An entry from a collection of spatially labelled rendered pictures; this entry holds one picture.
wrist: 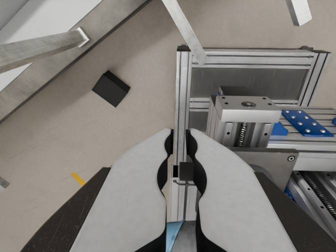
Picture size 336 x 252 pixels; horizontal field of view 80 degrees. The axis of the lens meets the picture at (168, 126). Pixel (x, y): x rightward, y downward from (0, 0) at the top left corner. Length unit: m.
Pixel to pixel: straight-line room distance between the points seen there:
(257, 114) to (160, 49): 1.04
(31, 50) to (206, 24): 1.10
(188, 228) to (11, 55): 0.45
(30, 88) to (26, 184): 1.73
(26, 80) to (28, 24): 0.20
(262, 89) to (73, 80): 1.30
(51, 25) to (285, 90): 1.26
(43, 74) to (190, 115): 0.87
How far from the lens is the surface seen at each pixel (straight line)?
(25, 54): 0.51
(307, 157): 0.71
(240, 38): 1.49
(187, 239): 0.41
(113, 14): 0.75
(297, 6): 0.63
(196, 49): 0.61
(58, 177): 2.31
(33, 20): 0.95
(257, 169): 0.52
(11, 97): 1.01
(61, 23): 0.90
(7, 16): 0.97
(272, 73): 1.38
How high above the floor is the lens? 1.42
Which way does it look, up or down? 60 degrees down
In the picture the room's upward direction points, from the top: 175 degrees counter-clockwise
